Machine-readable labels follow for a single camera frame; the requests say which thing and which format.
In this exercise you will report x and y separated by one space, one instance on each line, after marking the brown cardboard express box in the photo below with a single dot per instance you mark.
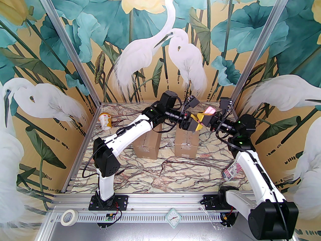
185 144
146 144

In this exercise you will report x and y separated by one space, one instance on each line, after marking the yellow white yogurt cup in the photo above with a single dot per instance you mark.
105 122

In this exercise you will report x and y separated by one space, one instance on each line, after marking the aluminium frame rail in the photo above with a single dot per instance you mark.
163 199

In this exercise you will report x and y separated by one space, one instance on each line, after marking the pink utility knife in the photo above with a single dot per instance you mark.
210 110

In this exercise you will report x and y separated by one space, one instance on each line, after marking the perforated metal strip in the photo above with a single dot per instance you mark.
140 217

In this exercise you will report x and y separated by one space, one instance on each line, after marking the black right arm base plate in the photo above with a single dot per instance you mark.
210 201

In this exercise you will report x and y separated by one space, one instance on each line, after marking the flag print pouch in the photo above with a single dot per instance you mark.
232 171

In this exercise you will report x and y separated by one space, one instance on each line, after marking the small green circuit board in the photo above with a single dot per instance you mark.
109 217

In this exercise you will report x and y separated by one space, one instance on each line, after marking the aluminium frame post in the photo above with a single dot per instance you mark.
76 59
253 59

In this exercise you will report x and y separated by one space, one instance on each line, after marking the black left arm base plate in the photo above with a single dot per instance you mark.
120 201

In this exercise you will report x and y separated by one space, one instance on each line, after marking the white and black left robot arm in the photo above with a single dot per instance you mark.
130 132

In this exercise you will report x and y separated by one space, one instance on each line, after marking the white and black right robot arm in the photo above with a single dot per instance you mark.
253 174

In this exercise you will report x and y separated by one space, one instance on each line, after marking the green diamond shaped clock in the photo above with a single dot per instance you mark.
173 218

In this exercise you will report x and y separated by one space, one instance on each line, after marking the white masking tape roll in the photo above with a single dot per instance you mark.
65 218

